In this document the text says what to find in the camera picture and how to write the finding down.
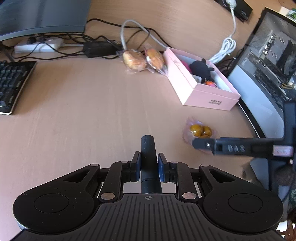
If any bread in clear packet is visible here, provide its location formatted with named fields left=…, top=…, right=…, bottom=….
left=121, top=49, right=147, bottom=75
left=143, top=45, right=168, bottom=75

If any packet of brown chestnuts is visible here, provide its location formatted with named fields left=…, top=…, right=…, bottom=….
left=184, top=117, right=219, bottom=144

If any black cylinder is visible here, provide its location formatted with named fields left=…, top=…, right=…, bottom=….
left=141, top=135, right=162, bottom=194

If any pink plastic net scoop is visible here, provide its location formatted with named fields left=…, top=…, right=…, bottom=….
left=180, top=60, right=192, bottom=72

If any black power adapter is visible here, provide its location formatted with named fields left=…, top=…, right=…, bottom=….
left=83, top=40, right=123, bottom=58

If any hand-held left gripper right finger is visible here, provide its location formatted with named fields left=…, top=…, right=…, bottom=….
left=158, top=153, right=238, bottom=203

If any white cable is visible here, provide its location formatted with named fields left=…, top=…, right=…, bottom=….
left=209, top=0, right=237, bottom=64

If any black keyboard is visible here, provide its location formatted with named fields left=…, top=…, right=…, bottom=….
left=0, top=60, right=37, bottom=115

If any glass-sided computer case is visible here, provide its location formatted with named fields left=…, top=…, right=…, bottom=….
left=228, top=7, right=296, bottom=139

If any black hub box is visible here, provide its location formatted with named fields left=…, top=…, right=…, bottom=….
left=228, top=0, right=253, bottom=22

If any grey cable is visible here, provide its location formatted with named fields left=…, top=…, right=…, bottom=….
left=120, top=19, right=171, bottom=50

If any black cable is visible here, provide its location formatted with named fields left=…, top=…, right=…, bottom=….
left=85, top=18, right=167, bottom=50
left=215, top=49, right=245, bottom=72

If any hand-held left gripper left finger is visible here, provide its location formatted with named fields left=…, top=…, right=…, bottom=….
left=60, top=152, right=142, bottom=203

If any dark computer monitor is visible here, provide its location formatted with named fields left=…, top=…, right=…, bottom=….
left=0, top=0, right=92, bottom=42

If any pink cardboard box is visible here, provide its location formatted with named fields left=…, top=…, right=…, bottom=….
left=163, top=47, right=241, bottom=111

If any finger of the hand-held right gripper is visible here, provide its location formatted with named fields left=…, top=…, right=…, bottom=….
left=192, top=138, right=216, bottom=154

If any long white power strip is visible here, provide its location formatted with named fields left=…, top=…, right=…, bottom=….
left=14, top=38, right=65, bottom=54

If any black plush cat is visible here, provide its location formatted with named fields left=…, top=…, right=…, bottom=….
left=190, top=58, right=215, bottom=82

